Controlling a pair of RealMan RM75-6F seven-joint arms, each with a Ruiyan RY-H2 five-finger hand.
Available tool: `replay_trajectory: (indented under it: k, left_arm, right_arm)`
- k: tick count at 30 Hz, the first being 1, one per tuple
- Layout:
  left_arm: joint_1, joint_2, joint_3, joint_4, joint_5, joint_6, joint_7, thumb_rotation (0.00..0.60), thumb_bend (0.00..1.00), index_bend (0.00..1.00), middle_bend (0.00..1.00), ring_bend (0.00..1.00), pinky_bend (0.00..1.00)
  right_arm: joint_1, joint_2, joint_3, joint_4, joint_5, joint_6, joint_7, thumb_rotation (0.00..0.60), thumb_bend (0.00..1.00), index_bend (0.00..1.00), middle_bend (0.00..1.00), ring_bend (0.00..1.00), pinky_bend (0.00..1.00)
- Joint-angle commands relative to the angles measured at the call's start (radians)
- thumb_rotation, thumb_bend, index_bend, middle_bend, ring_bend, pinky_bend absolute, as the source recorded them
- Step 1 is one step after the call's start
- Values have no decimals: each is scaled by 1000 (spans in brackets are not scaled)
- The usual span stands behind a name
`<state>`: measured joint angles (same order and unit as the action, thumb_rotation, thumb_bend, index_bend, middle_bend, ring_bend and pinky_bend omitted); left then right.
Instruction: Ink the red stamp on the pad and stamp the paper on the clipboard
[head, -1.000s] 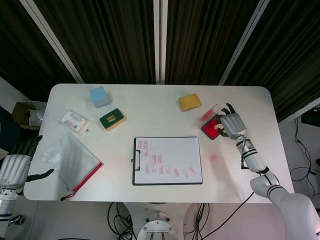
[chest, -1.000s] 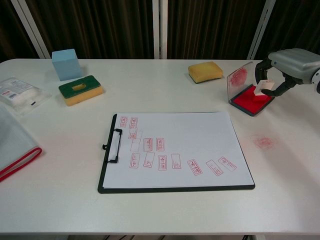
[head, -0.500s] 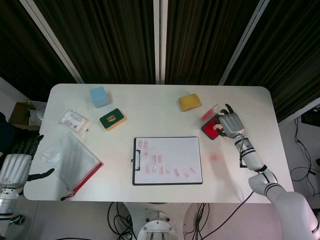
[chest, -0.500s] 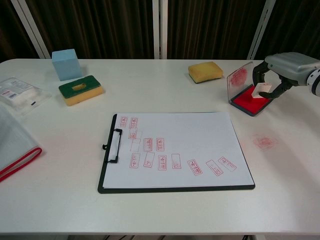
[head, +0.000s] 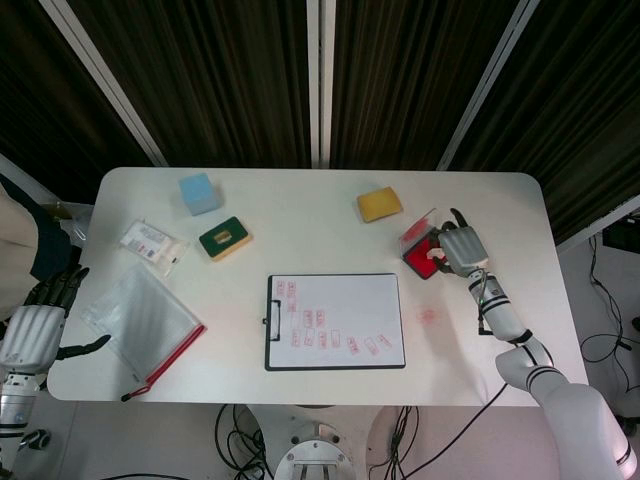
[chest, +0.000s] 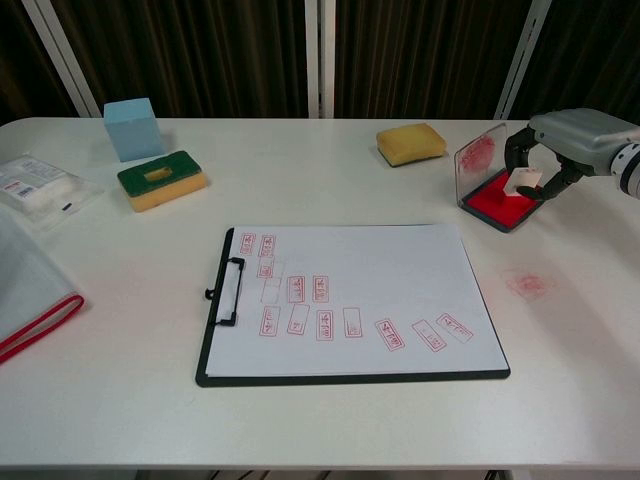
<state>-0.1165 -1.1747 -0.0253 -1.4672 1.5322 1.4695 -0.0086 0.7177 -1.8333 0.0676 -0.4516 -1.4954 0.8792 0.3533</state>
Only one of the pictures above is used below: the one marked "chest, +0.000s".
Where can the red ink pad clear lid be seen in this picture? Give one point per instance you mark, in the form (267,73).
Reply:
(492,202)

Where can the white slanted frame post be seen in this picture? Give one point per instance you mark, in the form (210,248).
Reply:
(62,57)
(520,60)

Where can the white upright frame post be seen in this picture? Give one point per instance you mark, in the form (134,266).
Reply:
(320,57)

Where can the green topped yellow sponge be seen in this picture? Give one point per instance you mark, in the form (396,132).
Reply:
(161,181)

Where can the right robot hand grey black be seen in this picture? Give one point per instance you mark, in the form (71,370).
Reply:
(575,135)

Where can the white red rectangular stamp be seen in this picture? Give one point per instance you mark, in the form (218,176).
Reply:
(522,179)

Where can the clear plastic packet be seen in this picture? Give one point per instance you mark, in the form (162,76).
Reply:
(42,187)

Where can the dark brown curtain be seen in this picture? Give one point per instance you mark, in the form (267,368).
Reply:
(200,55)

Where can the white cloth red trim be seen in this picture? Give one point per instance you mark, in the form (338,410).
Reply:
(27,280)

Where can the black clipboard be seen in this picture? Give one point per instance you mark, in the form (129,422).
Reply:
(350,377)

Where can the light blue foam block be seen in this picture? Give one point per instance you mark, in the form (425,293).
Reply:
(134,129)

